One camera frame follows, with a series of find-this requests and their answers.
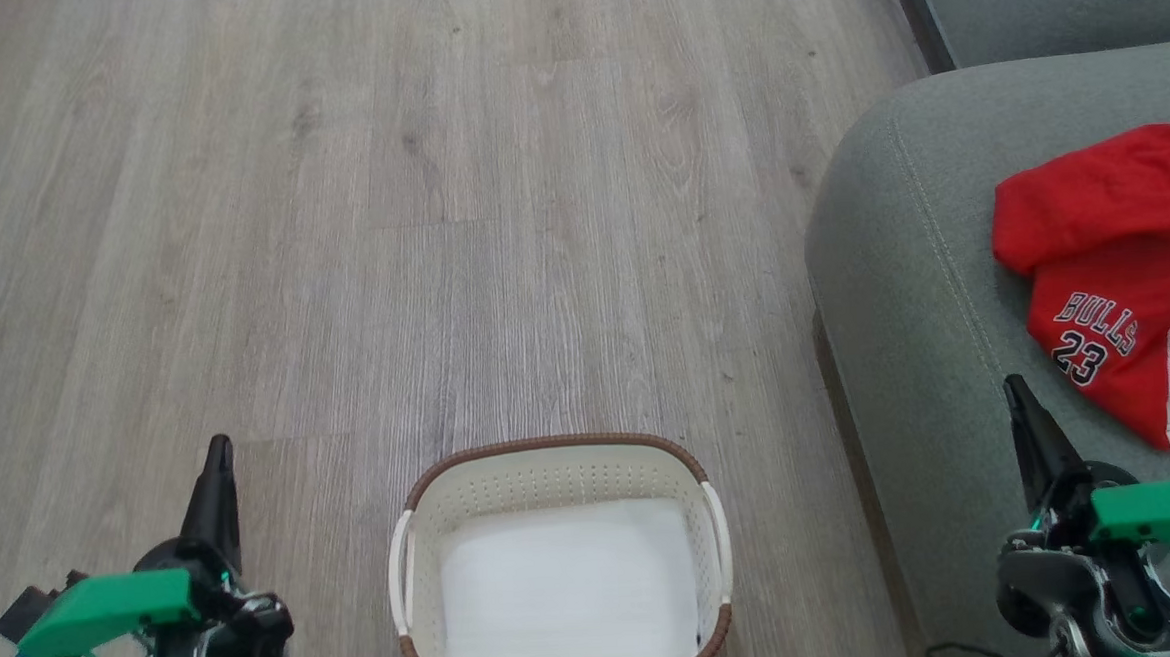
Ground white basket liner cloth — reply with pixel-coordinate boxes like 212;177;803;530
434;495;705;657

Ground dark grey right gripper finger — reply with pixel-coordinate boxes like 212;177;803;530
1003;370;1093;516

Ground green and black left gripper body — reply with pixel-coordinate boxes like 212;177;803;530
13;530;297;657

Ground grey-green sofa seat cushion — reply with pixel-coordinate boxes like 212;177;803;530
794;40;1170;657

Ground cream laundry basket brown rim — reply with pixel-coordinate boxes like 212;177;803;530
381;426;738;657

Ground red Bulls 23 jersey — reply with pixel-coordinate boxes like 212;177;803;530
985;123;1170;460

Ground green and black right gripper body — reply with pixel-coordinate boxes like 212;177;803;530
989;458;1170;648

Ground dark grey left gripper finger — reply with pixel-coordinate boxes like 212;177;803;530
174;433;245;578

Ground thin black cable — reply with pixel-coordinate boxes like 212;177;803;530
924;638;1016;657

